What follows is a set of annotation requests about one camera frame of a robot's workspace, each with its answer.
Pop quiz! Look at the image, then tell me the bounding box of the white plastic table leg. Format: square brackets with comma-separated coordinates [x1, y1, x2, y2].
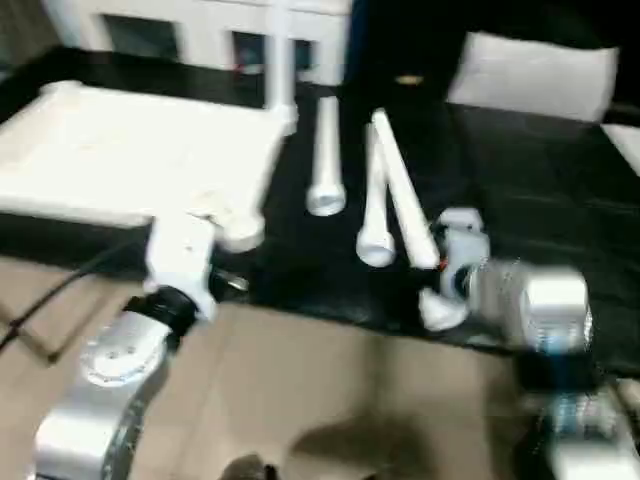
[304, 95, 348, 218]
[354, 121, 398, 267]
[261, 0, 301, 135]
[369, 106, 441, 271]

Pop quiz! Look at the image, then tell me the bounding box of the white plastic table top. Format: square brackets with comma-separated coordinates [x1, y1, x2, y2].
[0, 78, 302, 255]

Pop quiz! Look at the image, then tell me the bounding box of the black quilted mat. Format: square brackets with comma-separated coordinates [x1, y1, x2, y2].
[0, 43, 640, 382]

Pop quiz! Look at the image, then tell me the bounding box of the dark rounded robot foot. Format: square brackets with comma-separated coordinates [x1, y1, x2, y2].
[221, 451, 280, 480]

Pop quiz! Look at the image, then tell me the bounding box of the pale panel with holes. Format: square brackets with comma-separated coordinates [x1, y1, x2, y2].
[445, 30, 621, 125]

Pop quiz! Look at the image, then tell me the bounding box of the black metal stand leg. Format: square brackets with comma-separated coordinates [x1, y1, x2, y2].
[0, 296, 62, 366]

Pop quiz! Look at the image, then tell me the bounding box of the white flat board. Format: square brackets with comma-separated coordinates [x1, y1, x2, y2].
[598, 121, 640, 178]

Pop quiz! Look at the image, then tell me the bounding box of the black cabinet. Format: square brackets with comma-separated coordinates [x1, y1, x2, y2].
[343, 0, 640, 107]

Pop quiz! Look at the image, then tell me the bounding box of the white sideboard with glass doors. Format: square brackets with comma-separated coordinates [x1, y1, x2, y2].
[41, 0, 355, 85]

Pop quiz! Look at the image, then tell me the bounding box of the grey brown curtain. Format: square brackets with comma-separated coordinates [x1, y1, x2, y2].
[0, 0, 66, 79]

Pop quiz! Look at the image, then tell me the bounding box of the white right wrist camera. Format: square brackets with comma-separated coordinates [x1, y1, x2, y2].
[418, 207, 492, 332]

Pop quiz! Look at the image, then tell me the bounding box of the black left camera cable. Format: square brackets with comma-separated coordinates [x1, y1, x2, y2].
[0, 238, 152, 352]

